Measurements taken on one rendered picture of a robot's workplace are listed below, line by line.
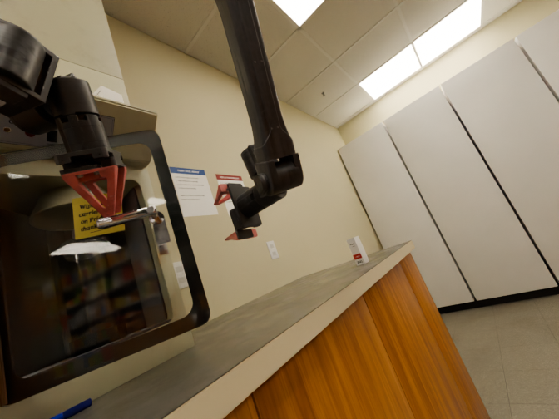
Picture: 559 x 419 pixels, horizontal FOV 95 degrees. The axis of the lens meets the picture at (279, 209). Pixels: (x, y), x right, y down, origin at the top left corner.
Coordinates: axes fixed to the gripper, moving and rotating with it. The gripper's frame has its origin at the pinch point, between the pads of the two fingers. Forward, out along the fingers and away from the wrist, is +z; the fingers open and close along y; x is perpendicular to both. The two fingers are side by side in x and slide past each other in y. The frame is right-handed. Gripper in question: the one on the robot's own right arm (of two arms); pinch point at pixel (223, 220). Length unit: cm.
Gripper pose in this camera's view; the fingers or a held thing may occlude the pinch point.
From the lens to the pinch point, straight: 66.6
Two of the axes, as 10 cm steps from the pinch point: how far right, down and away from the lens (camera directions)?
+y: -3.5, -9.1, 2.2
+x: -6.0, 0.4, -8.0
